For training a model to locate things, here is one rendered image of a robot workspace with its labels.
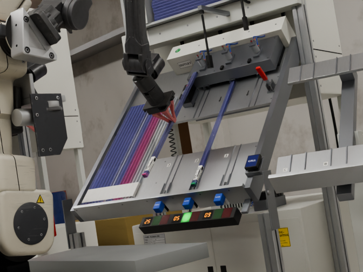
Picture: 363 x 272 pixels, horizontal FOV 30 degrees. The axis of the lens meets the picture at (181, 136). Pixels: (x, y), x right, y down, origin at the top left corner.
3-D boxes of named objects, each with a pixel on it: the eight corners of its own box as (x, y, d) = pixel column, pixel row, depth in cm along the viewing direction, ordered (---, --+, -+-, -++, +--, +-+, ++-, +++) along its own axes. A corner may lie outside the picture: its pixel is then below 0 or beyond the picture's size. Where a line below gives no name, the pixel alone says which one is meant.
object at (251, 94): (279, 112, 222) (273, 101, 219) (123, 142, 258) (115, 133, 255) (297, 49, 243) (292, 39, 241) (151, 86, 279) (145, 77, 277)
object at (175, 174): (249, 192, 197) (244, 185, 195) (81, 214, 233) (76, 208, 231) (264, 146, 209) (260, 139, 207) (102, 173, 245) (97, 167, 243)
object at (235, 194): (253, 202, 197) (242, 185, 193) (84, 222, 233) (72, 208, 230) (254, 198, 198) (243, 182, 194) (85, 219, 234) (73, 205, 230)
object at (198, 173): (196, 186, 207) (194, 183, 207) (193, 187, 208) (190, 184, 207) (236, 79, 240) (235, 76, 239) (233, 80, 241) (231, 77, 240)
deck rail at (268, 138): (259, 201, 196) (249, 187, 193) (253, 202, 197) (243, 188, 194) (303, 49, 242) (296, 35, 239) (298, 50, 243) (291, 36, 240)
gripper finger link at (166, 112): (167, 117, 227) (152, 96, 222) (184, 113, 223) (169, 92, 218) (160, 131, 222) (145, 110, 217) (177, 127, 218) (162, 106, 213)
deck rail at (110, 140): (84, 222, 233) (74, 210, 230) (80, 222, 235) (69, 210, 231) (151, 86, 280) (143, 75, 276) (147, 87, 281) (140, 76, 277)
